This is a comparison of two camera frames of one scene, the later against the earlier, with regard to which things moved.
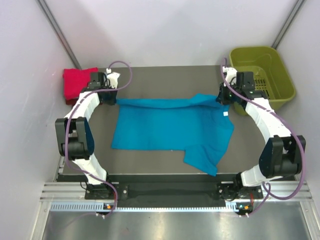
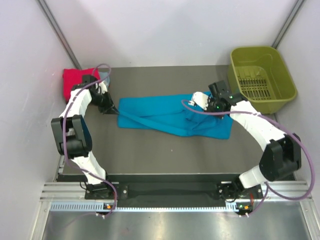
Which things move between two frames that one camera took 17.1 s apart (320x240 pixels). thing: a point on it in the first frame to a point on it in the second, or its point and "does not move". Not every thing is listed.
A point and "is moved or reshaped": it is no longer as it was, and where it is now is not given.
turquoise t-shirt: [200, 125] is moved or reshaped
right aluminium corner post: [297, 7] does not move
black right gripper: [221, 98] to [210, 100]
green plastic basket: [271, 73] does not move
